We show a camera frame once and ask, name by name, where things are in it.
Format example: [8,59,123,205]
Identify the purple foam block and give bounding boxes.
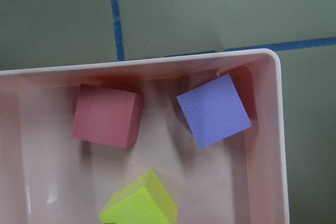
[177,74,252,148]

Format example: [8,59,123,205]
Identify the red foam block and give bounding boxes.
[72,84,144,148]

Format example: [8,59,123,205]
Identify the yellow foam block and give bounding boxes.
[99,169,178,223]

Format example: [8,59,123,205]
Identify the pink plastic bin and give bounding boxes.
[1,49,290,223]

